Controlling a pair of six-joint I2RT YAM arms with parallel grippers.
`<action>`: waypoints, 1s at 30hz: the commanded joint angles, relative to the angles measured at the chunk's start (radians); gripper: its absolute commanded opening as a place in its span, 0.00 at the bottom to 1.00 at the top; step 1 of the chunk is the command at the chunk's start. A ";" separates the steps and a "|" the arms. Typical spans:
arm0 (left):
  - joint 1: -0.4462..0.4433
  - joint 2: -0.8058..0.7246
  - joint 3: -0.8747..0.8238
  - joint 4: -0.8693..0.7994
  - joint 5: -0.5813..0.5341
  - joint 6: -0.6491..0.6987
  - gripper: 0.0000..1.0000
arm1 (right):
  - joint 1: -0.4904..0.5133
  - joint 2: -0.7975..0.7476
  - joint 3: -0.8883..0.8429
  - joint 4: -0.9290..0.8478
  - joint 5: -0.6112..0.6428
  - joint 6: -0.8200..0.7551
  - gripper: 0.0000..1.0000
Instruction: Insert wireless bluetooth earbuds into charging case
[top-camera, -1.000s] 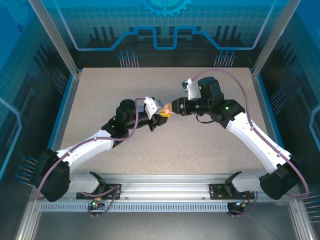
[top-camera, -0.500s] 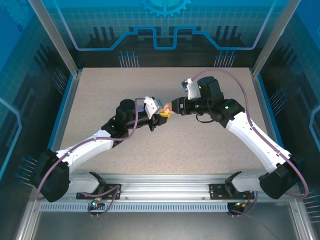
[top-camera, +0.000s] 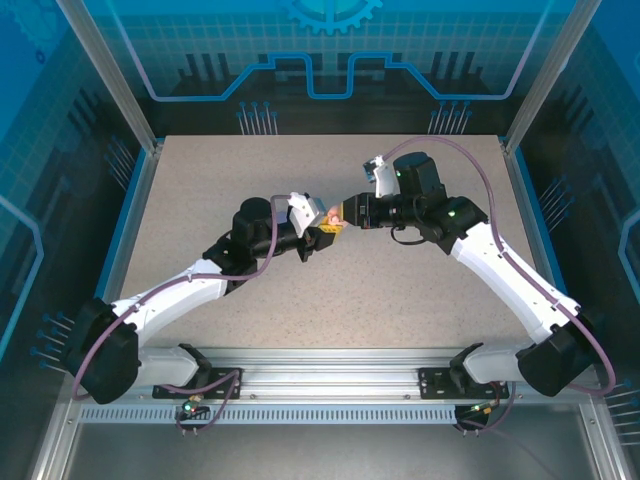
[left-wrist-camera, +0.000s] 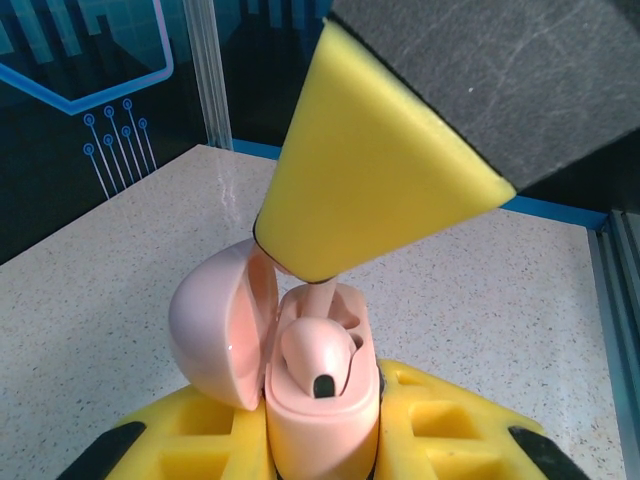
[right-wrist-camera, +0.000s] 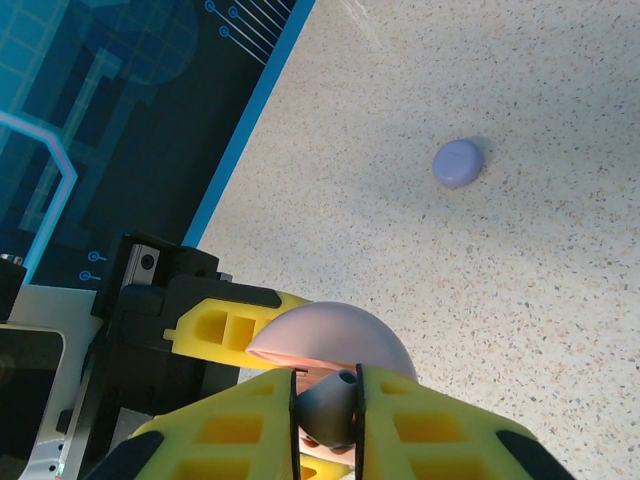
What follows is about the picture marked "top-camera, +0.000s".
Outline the metal bottom tray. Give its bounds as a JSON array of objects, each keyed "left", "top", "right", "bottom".
[{"left": 27, "top": 388, "right": 634, "bottom": 480}]

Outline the blue table side trim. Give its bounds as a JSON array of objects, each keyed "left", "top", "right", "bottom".
[
  {"left": 509, "top": 148, "right": 592, "bottom": 365},
  {"left": 73, "top": 147, "right": 154, "bottom": 365}
]

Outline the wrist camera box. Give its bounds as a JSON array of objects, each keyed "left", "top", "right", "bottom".
[
  {"left": 360, "top": 153, "right": 401, "bottom": 200},
  {"left": 286, "top": 191, "right": 327, "bottom": 240}
]

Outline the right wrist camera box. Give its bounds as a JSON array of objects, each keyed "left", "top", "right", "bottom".
[{"left": 360, "top": 153, "right": 401, "bottom": 200}]

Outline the aluminium table side bar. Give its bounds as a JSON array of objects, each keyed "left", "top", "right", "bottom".
[
  {"left": 92, "top": 142, "right": 165, "bottom": 364},
  {"left": 501, "top": 142, "right": 574, "bottom": 364}
]

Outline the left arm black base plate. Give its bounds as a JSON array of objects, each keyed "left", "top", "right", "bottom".
[{"left": 151, "top": 366, "right": 245, "bottom": 401}]

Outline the aluminium mounting rail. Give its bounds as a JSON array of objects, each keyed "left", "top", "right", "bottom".
[{"left": 64, "top": 346, "right": 599, "bottom": 405}]

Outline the aluminium frame post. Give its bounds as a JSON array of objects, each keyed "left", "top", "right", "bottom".
[
  {"left": 54, "top": 0, "right": 165, "bottom": 155},
  {"left": 501, "top": 0, "right": 605, "bottom": 156}
]

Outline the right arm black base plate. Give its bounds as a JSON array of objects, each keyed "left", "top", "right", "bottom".
[{"left": 417, "top": 367, "right": 510, "bottom": 401}]

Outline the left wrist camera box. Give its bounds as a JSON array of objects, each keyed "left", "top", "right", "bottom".
[{"left": 286, "top": 191, "right": 327, "bottom": 240}]

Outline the slotted grey cable duct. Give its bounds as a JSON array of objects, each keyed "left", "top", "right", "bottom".
[{"left": 78, "top": 405, "right": 460, "bottom": 426}]

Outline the connector with green light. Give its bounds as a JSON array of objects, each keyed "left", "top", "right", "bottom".
[{"left": 180, "top": 393, "right": 207, "bottom": 417}]

